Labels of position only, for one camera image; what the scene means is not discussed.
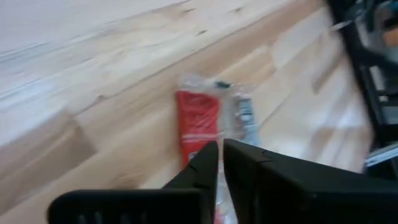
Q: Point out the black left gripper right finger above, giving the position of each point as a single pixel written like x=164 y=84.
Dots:
x=311 y=196

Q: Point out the black frame post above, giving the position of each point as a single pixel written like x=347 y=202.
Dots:
x=367 y=77

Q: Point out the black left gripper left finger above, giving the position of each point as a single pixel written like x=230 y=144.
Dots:
x=133 y=207

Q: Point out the red clear-wrapped popcorn bag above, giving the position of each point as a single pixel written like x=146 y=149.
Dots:
x=199 y=121

